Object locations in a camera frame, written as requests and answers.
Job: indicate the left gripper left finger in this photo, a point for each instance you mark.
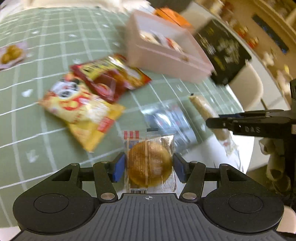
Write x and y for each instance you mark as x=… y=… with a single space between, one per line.
x=107 y=173

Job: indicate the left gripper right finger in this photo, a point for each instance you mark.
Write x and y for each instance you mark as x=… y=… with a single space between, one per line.
x=192 y=174

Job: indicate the round cake packet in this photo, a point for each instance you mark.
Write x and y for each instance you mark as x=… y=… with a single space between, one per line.
x=149 y=165

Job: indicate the gloved right hand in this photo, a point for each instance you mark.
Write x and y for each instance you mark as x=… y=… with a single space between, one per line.
x=275 y=171

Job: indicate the beige chair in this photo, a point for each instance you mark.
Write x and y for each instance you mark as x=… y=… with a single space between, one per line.
x=248 y=86

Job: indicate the yellow snack bag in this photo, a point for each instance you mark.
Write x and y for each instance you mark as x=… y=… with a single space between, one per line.
x=88 y=116

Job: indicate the blue silver snack packet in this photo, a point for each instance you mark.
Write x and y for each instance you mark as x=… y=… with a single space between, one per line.
x=168 y=120

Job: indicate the beige biscuit packet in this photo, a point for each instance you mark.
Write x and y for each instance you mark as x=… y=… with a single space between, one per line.
x=206 y=112

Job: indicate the green checked tablecloth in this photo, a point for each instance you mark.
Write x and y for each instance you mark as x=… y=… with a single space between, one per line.
x=34 y=142

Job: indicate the black gift box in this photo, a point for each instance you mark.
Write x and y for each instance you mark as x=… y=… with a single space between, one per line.
x=224 y=51

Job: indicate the red snack bag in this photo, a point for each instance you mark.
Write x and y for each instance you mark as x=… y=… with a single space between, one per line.
x=110 y=77

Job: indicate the wooden shelf with items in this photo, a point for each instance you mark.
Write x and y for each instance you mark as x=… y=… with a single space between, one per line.
x=268 y=21

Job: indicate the pink storage box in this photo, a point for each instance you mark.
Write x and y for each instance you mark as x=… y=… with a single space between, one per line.
x=190 y=64

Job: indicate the snack packet in box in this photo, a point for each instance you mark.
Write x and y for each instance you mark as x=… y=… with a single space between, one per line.
x=160 y=39

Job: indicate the clear nut snack packet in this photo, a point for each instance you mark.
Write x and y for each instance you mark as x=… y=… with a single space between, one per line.
x=13 y=54

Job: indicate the orange bag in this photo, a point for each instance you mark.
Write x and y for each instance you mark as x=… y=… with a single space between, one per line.
x=172 y=16

